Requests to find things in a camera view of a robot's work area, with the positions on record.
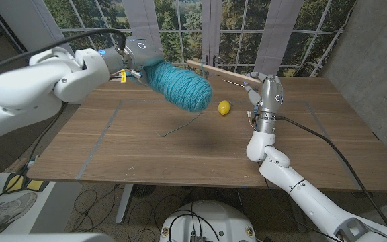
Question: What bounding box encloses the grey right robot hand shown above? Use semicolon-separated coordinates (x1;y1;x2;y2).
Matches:
243;71;285;134

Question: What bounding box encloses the wooden clothes hanger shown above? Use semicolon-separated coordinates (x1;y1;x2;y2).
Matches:
187;55;264;88

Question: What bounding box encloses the teal yarn skein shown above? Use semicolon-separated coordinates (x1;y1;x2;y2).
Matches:
144;61;214;138

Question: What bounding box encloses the yellow lemon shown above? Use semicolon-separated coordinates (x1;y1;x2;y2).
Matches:
218;99;231;117

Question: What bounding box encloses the wooden floor stick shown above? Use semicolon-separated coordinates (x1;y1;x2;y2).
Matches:
5;157;30;173

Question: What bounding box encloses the printed window backdrop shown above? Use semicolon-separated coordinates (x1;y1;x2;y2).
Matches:
44;0;357;88

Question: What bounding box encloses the grey table leg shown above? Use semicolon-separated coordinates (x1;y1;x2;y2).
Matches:
286;190;308;233

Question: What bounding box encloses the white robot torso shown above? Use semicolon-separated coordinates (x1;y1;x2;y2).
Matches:
159;200;257;242

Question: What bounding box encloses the dark round floor object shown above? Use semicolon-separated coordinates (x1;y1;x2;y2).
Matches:
132;184;157;198

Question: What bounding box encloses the white table leg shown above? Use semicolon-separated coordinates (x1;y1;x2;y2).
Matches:
115;184;134;225

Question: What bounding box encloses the grey sneaker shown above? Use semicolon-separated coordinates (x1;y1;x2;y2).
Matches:
0;191;38;233

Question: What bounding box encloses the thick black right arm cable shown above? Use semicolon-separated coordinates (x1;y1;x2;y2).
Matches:
274;115;387;233

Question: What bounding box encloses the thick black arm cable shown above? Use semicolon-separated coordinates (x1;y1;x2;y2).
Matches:
0;28;127;75
274;115;387;233

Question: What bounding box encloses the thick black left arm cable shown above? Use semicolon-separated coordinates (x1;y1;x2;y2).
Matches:
0;28;127;75

